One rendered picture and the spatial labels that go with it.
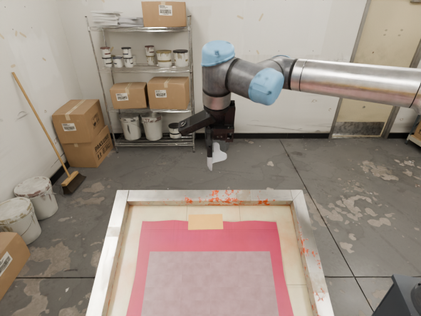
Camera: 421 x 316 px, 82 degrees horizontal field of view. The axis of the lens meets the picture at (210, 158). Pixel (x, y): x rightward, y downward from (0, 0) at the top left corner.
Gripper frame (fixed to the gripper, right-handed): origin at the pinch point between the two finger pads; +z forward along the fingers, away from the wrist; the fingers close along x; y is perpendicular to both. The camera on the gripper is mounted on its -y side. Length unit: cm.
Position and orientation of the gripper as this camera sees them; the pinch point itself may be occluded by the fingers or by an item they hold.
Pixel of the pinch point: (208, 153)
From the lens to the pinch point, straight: 79.9
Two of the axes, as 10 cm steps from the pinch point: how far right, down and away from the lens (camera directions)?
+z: 0.0, 6.6, 7.5
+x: 0.0, -7.5, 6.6
